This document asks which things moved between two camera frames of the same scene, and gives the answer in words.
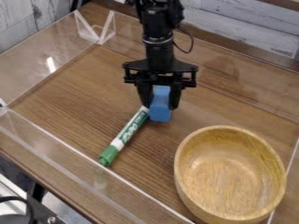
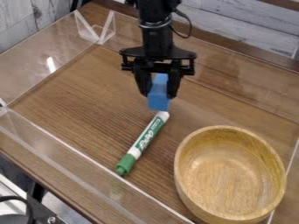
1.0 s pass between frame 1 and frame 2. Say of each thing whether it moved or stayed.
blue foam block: stayed
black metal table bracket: stayed
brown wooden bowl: stayed
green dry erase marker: moved
